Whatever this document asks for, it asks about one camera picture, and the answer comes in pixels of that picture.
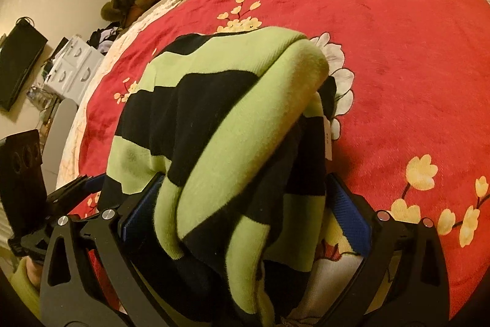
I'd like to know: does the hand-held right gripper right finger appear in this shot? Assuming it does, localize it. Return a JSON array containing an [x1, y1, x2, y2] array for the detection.
[[325, 174, 450, 327]]

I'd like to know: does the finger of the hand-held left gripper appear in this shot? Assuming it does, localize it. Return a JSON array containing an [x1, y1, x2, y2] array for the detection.
[[46, 175, 106, 216]]

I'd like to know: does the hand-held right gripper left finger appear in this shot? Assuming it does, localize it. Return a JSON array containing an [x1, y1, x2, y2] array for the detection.
[[38, 174, 173, 327]]

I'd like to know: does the green black striped frog sweater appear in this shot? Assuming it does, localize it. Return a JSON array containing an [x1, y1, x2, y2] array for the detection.
[[100, 26, 337, 327]]

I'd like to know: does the pile of clothes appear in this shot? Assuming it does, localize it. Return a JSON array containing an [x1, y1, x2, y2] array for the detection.
[[87, 26, 125, 46]]

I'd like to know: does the white cartoon printed cloth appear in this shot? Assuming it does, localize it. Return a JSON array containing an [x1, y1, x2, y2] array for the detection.
[[283, 212, 368, 325]]

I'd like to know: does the black television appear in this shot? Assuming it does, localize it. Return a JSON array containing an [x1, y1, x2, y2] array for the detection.
[[0, 21, 48, 111]]

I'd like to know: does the white chest of drawers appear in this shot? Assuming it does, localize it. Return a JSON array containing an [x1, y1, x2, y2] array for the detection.
[[42, 36, 104, 98]]

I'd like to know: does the red floral blanket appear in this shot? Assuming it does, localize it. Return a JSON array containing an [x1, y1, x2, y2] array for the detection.
[[69, 0, 490, 320]]

